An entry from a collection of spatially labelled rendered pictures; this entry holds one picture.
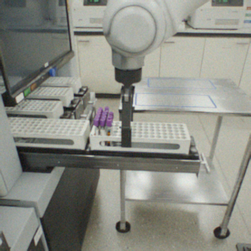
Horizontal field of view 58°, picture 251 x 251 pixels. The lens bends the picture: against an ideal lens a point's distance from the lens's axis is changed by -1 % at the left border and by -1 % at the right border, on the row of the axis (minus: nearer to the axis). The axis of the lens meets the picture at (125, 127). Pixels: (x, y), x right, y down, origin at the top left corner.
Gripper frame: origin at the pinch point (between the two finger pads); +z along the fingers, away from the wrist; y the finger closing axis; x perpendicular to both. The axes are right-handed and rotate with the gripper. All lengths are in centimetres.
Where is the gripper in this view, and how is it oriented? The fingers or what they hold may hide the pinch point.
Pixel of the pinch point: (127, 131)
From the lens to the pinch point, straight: 71.9
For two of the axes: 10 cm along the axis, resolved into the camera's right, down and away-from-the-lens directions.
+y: 0.7, -4.9, 8.7
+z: -0.1, 8.7, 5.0
